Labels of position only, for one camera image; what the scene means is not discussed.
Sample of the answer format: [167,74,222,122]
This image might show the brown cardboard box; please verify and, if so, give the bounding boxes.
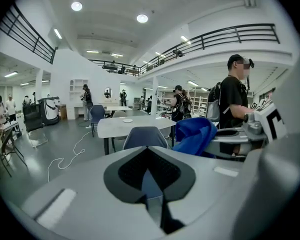
[58,104,68,121]

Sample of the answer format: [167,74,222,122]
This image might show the white table black legs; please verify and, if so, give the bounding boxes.
[96,115,177,156]

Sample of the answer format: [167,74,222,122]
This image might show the long black balcony railing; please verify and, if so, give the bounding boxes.
[88,23,281,77]

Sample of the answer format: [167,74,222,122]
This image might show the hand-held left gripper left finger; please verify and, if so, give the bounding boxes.
[19,145,166,240]

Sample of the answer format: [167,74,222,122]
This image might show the white and black machine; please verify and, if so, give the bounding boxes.
[37,96,61,127]

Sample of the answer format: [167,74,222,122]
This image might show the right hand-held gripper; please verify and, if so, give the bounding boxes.
[204,99,290,158]

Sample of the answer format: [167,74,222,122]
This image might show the small white table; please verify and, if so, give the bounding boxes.
[103,105,133,112]

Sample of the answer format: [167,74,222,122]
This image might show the white shelving rack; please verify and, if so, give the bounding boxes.
[157,88,212,119]

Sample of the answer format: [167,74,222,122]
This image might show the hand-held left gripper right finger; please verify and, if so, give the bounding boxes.
[147,145,259,240]

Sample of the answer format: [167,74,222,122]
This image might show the black cantilever chair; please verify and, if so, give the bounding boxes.
[21,103,50,149]

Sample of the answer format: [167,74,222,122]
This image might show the short black balcony railing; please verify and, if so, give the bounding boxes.
[0,3,58,65]

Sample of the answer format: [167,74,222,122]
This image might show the white floor cable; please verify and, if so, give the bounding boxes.
[47,130,93,183]

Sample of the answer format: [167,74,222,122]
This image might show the white wall cabinet unit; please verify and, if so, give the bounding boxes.
[69,78,90,120]

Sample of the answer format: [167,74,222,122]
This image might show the blue chair black legs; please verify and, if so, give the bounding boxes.
[89,104,106,138]

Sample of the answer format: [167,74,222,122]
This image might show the blue wiping cloth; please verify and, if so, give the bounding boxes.
[171,116,219,158]

